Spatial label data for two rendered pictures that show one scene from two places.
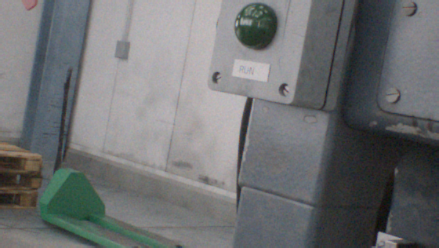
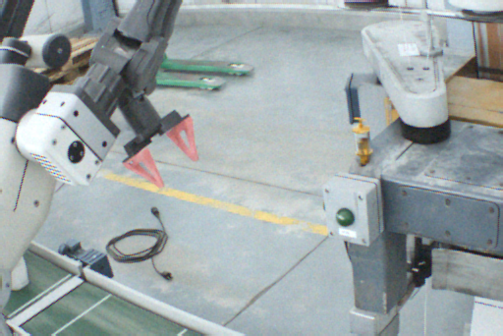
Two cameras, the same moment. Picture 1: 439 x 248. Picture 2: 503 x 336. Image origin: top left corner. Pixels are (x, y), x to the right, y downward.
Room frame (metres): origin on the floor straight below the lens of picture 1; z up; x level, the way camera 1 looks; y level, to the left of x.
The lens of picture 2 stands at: (-0.33, 0.11, 1.78)
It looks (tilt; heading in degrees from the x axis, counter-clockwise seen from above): 25 degrees down; 0
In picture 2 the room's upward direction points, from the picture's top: 10 degrees counter-clockwise
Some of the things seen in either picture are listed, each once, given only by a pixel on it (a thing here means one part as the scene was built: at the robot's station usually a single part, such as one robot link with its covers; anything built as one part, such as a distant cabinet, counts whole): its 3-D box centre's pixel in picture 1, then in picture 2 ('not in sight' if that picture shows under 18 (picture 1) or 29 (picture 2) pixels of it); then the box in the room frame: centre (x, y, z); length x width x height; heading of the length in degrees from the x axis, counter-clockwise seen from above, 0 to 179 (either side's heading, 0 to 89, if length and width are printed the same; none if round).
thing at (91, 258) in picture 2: not in sight; (80, 260); (2.14, 0.93, 0.35); 0.30 x 0.15 x 0.15; 47
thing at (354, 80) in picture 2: not in sight; (364, 102); (1.06, -0.16, 1.25); 0.10 x 0.08 x 0.12; 162
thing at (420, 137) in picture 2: not in sight; (425, 126); (0.65, -0.19, 1.35); 0.09 x 0.09 x 0.03
